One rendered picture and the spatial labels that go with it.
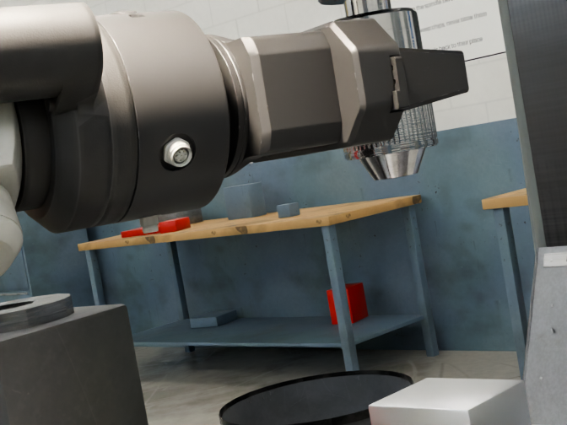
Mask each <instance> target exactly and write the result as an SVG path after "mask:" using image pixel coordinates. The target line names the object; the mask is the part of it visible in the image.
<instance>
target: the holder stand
mask: <svg viewBox="0 0 567 425"><path fill-rule="evenodd" d="M0 425H149V424H148V419H147V414H146V409H145V405H144V399H143V391H142V386H141V381H140V377H139V372H138V363H137V359H136V353H135V349H134V344H133V339H132V331H131V326H130V321H129V316H128V312H127V306H126V305H124V304H108V305H96V306H83V307H73V301H72V296H71V294H69V293H56V294H49V295H41V296H36V297H30V298H25V299H16V300H12V301H8V302H3V303H0Z"/></svg>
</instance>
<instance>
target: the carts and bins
mask: <svg viewBox="0 0 567 425"><path fill-rule="evenodd" d="M413 384H414V382H413V380H412V378H411V377H410V376H408V375H406V374H402V373H398V372H393V371H384V370H356V371H344V372H336V373H330V374H318V375H313V376H308V377H303V378H299V379H292V380H288V381H284V382H281V383H277V384H275V385H269V386H266V387H263V388H261V389H258V390H253V391H251V392H249V393H246V394H244V395H241V396H239V397H237V398H235V399H234V400H232V401H230V402H228V403H227V404H225V405H224V406H223V407H222V408H221V409H220V411H219V421H220V424H221V425H371V421H370V412H369V405H370V404H372V403H374V402H376V401H379V400H381V399H383V398H385V397H387V396H389V395H392V394H394V393H396V392H398V391H399V390H402V389H405V388H407V387H409V386H410V385H413ZM221 418H222V419H221Z"/></svg>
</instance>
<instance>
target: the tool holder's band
mask: <svg viewBox="0 0 567 425"><path fill-rule="evenodd" d="M371 18H373V19H375V20H376V22H377V23H378V24H379V25H380V26H381V27H382V28H383V29H384V30H392V29H399V28H408V27H419V18H418V13H417V11H415V10H414V9H412V8H389V9H382V10H376V11H371V12H367V13H359V14H355V15H351V16H348V17H344V18H341V19H336V20H333V21H340V20H351V19H371Z"/></svg>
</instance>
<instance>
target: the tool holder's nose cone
mask: <svg viewBox="0 0 567 425"><path fill-rule="evenodd" d="M424 150H425V148H419V149H414V150H409V151H404V152H400V153H390V154H385V155H380V156H375V157H369V158H364V159H359V161H360V162H361V164H362V165H363V166H364V167H365V168H366V170H367V171H368V173H369V174H370V176H371V177H372V178H373V180H386V179H392V178H397V177H402V176H406V175H413V174H417V173H418V172H419V167H420V164H421V161H422V158H423V156H424Z"/></svg>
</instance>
